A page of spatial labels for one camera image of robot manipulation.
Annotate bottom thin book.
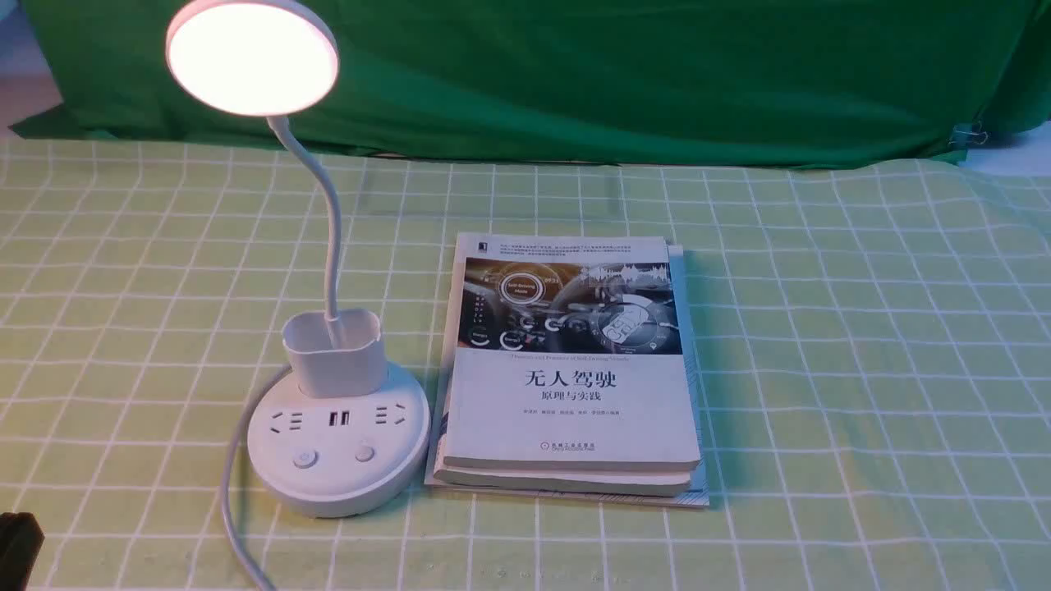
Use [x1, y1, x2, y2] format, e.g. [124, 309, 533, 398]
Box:
[424, 246, 710, 509]

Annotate metal binder clip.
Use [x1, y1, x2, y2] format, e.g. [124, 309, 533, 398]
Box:
[948, 122, 989, 150]

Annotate green backdrop cloth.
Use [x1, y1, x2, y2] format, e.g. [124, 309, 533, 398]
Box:
[16, 1, 1049, 169]

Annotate white lamp power cable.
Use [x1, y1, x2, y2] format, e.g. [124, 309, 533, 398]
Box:
[220, 366, 292, 591]

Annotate white desk lamp with sockets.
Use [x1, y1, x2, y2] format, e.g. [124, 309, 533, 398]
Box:
[165, 1, 430, 519]

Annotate top self-driving textbook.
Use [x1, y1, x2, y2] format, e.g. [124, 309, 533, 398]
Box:
[444, 232, 702, 473]

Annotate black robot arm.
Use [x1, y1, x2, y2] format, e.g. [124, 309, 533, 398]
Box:
[1, 512, 45, 590]

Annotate green checkered tablecloth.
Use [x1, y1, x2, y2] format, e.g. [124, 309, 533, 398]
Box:
[1, 139, 1050, 590]

